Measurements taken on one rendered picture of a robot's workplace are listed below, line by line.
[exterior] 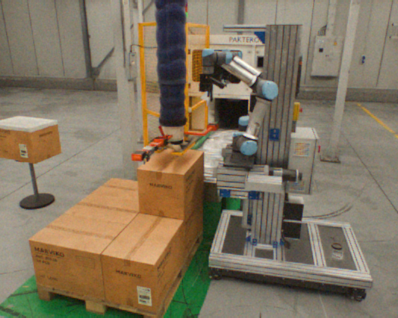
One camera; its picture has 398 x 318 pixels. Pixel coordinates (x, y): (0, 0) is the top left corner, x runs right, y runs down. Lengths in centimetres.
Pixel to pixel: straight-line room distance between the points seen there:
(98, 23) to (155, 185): 1091
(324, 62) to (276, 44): 907
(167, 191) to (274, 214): 93
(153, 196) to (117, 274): 68
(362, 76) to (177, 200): 1009
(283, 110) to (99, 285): 186
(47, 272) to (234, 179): 158
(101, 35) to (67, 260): 1116
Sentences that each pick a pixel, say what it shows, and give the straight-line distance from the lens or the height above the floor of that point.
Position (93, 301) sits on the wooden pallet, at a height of 11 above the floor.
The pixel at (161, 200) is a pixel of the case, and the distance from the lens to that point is 276.
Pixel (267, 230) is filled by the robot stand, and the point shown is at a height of 37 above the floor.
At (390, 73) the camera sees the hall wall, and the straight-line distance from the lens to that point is 1238.
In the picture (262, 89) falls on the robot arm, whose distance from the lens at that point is 236.
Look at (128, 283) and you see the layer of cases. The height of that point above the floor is 34.
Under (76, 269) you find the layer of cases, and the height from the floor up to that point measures 36.
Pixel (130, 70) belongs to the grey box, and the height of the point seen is 157.
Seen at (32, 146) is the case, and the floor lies 82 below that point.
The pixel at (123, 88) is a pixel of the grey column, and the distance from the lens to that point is 418.
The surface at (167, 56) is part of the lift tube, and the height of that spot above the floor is 181.
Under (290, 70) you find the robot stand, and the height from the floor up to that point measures 172.
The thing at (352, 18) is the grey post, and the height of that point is 220.
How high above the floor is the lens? 195
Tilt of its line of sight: 20 degrees down
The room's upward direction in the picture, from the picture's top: straight up
